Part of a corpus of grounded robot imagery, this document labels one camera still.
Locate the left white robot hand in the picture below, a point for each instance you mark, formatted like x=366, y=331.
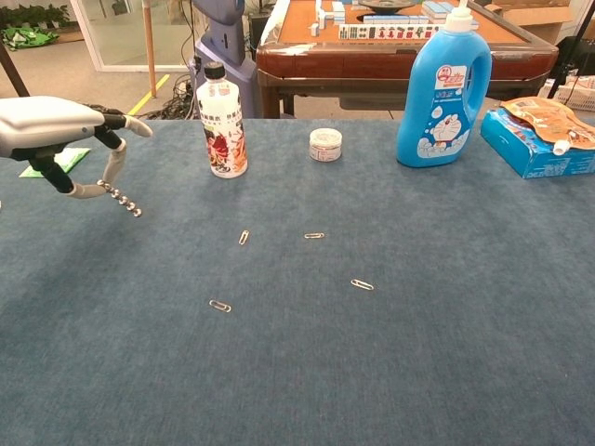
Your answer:
x=42, y=123

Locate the string of magnetic balls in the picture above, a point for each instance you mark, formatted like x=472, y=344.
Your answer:
x=123, y=200

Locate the silver paperclip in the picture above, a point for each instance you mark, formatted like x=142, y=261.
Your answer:
x=314, y=235
x=244, y=237
x=220, y=305
x=361, y=284

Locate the small round white jar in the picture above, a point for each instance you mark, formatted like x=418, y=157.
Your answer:
x=325, y=146

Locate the green sachet packet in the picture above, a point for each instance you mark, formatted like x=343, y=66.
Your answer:
x=76, y=157

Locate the black table leg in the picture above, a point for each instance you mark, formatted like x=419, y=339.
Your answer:
x=11, y=69

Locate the green bag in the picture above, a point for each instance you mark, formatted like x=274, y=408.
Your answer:
x=28, y=37

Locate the white framed glass partition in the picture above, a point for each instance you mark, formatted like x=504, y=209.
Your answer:
x=100, y=46

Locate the green potted plants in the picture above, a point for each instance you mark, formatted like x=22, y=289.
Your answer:
x=32, y=16

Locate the wooden pole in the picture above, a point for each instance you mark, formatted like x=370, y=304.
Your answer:
x=149, y=46

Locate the white printed drink bottle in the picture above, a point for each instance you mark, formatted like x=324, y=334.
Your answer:
x=222, y=130

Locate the blue grey machine base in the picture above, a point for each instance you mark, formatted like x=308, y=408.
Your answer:
x=223, y=42

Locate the single blue mahjong tile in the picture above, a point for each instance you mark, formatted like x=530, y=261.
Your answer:
x=315, y=30

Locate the brown mahjong table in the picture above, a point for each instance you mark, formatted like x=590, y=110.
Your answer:
x=325, y=60

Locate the face-up mahjong tile row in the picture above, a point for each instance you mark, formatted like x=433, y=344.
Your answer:
x=386, y=31

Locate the dark round dish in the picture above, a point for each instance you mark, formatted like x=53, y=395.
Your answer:
x=386, y=4

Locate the blue-backed mahjong tile row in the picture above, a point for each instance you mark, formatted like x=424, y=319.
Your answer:
x=390, y=19

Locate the blue detergent pump bottle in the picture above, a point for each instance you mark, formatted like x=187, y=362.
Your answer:
x=432, y=93

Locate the blue-backed mahjong tile stack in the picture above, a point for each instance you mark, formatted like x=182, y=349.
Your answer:
x=437, y=10

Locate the blue carton box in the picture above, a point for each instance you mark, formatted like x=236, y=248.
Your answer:
x=520, y=151

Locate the cardboard box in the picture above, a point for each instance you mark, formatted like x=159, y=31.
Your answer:
x=534, y=18

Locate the orange refill pouch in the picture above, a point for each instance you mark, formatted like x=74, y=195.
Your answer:
x=548, y=118

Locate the black tripod stand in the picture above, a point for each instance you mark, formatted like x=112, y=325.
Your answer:
x=569, y=51

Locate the white plastic basket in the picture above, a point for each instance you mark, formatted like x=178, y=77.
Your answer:
x=578, y=95

